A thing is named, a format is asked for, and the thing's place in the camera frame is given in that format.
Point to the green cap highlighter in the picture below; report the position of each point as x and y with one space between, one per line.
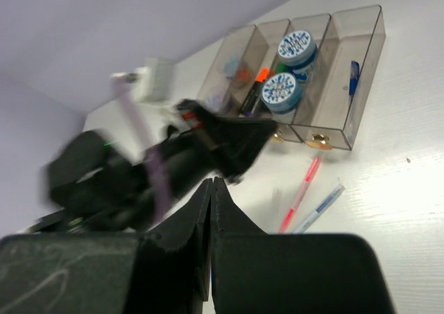
281 68

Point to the clear jar purple clips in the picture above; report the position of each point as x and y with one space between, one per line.
217 99

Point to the orange cap highlighter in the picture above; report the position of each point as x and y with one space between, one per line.
254 91

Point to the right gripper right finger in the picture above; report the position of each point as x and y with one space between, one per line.
226 217

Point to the purple cap highlighter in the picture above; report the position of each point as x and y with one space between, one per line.
252 109

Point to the clear blue pen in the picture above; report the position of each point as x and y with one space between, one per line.
319 210

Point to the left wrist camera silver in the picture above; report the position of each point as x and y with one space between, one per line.
150 83

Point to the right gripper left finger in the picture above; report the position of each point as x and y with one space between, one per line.
174 262

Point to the clear jar blue clips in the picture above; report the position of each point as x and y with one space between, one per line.
237 71

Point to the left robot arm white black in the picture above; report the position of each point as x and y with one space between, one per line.
96 188

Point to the red pen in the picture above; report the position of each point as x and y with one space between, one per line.
302 189

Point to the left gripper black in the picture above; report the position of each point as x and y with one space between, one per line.
209 143

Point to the blue white tub front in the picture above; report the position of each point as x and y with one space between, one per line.
281 93

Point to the clear four-compartment organizer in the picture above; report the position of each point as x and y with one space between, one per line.
323 119

